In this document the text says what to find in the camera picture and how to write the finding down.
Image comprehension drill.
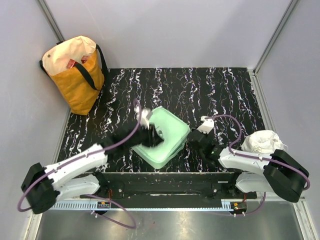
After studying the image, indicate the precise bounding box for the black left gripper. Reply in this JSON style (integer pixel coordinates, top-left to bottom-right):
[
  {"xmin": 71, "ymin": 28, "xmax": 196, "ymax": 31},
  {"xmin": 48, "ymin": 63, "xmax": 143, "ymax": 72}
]
[{"xmin": 125, "ymin": 121, "xmax": 164, "ymax": 149}]

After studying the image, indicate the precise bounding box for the mint green medicine case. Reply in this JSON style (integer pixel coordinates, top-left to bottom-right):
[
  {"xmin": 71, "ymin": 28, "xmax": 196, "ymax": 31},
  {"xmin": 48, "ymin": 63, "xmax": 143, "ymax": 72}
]
[{"xmin": 132, "ymin": 107, "xmax": 191, "ymax": 169}]

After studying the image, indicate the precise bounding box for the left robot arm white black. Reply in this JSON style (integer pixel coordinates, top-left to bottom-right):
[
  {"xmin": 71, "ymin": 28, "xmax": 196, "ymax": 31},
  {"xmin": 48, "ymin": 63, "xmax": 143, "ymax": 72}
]
[{"xmin": 17, "ymin": 106, "xmax": 164, "ymax": 214}]

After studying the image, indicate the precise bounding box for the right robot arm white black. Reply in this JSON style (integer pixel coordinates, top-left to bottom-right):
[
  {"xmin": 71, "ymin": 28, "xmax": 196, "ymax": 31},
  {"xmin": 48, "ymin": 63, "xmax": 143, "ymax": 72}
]
[{"xmin": 187, "ymin": 129, "xmax": 310, "ymax": 203}]

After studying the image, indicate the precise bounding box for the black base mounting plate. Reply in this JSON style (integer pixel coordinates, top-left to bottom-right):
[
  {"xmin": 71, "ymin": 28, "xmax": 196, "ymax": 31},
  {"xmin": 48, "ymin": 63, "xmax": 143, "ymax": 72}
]
[{"xmin": 79, "ymin": 171, "xmax": 258, "ymax": 208}]

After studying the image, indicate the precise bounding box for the white crumpled cloth bag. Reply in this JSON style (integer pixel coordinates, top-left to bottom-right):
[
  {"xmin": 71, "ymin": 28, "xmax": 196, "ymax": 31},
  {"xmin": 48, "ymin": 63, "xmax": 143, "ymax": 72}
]
[{"xmin": 241, "ymin": 130, "xmax": 288, "ymax": 154}]

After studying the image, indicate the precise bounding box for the orange tote bag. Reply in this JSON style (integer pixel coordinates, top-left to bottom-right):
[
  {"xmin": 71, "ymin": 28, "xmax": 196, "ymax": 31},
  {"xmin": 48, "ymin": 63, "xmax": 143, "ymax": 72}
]
[{"xmin": 39, "ymin": 35, "xmax": 109, "ymax": 115}]

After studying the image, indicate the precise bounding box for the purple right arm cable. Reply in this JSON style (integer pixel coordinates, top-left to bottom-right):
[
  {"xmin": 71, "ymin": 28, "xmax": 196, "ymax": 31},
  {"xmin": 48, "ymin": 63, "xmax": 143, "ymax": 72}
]
[{"xmin": 202, "ymin": 114, "xmax": 312, "ymax": 216}]

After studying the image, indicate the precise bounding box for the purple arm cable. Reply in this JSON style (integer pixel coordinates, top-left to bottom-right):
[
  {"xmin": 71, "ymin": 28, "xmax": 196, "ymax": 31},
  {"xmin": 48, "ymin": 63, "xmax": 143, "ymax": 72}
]
[
  {"xmin": 16, "ymin": 98, "xmax": 143, "ymax": 230},
  {"xmin": 202, "ymin": 114, "xmax": 312, "ymax": 216}
]

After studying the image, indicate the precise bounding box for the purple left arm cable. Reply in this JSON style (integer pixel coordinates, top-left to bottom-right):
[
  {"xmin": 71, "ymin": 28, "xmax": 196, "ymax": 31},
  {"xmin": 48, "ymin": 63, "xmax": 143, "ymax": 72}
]
[{"xmin": 16, "ymin": 98, "xmax": 143, "ymax": 230}]

